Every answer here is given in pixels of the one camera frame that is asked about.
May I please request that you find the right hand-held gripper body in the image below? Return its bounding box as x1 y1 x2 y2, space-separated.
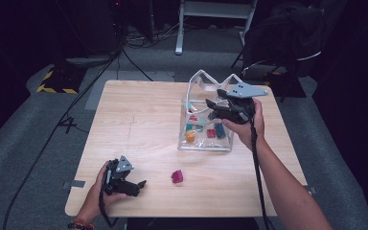
218 81 268 125

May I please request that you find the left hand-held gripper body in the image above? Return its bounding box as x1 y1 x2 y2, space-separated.
103 155 136 195

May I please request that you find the dark blue long block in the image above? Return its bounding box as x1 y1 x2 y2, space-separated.
214 123 227 139

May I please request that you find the magenta block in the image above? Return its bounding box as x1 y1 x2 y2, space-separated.
171 169 184 185

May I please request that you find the clear plastic bag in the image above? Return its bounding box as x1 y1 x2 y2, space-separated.
176 69 247 152

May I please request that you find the person's right hand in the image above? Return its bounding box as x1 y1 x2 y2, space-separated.
221 98 265 151

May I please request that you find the person's left hand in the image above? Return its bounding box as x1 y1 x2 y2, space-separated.
80 161 129 222

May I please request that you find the black chair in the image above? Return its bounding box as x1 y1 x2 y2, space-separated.
229 47 301 104

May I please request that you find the white metal stand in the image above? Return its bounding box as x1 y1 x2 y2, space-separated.
174 0 259 56

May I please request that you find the black tape cross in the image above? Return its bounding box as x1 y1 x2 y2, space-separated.
57 114 89 135

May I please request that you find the dark jacket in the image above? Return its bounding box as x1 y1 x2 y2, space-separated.
242 3 329 78

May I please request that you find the yellow black striped base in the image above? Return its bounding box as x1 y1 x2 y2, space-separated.
36 65 87 95

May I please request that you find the grey stand base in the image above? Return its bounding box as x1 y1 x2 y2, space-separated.
65 56 113 66

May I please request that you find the black computer tower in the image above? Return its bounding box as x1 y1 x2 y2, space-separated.
85 0 124 56

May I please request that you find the left hand-held gripper black cable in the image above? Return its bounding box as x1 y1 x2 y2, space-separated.
99 181 119 228

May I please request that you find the hand-held gripper black cable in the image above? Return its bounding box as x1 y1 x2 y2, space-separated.
248 109 271 230
99 181 119 228

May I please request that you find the orange bracelet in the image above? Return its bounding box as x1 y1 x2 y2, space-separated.
73 217 96 228

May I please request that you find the black beaded bracelet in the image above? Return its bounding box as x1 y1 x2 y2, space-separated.
68 220 94 230

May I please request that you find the right hand-held gripper black cable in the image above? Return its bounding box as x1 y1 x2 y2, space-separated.
248 109 271 230

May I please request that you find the long black floor cable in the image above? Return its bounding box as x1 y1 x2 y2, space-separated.
2 47 124 230

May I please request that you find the bundle of black cables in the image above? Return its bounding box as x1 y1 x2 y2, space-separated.
124 22 186 49

